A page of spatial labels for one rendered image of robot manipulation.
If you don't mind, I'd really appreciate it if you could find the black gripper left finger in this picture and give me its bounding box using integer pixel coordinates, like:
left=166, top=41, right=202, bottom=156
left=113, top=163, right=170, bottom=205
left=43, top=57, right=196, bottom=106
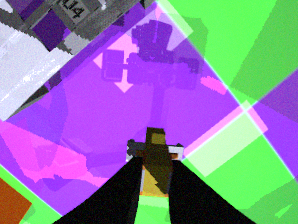
left=52, top=156, right=142, bottom=224

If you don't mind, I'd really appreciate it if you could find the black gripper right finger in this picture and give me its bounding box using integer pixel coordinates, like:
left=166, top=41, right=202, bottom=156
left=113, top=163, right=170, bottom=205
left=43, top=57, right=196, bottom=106
left=168, top=160, right=255, bottom=224

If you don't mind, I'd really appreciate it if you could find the white rail plate with square holes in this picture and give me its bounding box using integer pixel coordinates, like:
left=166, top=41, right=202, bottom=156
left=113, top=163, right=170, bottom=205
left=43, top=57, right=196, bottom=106
left=0, top=0, right=156, bottom=123

